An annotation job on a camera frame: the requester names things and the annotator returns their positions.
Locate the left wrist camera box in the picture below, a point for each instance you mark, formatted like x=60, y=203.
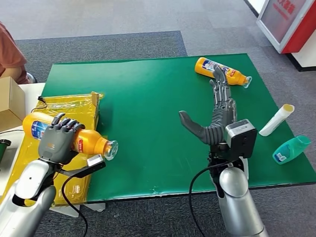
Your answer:
x=96, y=162

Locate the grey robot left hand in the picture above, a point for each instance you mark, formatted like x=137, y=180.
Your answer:
x=58, y=144

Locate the teal plastic bottle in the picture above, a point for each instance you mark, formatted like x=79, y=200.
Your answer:
x=292, y=149

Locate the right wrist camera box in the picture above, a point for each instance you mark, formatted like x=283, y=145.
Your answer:
x=241, y=137

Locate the white paper sheet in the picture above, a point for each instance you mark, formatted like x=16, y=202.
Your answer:
x=96, y=206

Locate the green table mat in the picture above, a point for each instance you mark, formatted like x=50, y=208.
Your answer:
x=148, y=98

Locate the orange detergent bottle clear cap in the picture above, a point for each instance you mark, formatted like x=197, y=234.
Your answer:
x=93, y=144
x=204, y=67

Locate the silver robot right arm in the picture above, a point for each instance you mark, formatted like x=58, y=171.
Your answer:
x=237, y=202

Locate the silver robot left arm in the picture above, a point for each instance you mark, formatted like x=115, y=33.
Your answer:
x=24, y=196

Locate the white tube bottle yellow end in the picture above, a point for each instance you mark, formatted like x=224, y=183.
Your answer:
x=275, y=121

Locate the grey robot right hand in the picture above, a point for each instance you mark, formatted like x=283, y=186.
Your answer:
x=219, y=121

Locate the brown cardboard box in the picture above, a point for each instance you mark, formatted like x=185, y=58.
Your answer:
x=10, y=101

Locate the white red display stand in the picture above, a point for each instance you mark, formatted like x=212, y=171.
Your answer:
x=283, y=19

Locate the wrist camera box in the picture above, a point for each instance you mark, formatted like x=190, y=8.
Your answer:
x=96, y=162
x=241, y=137

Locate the yellow plastic wrapped tray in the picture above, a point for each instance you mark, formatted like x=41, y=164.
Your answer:
x=74, y=108

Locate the dark green round object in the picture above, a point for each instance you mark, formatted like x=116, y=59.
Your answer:
x=4, y=150

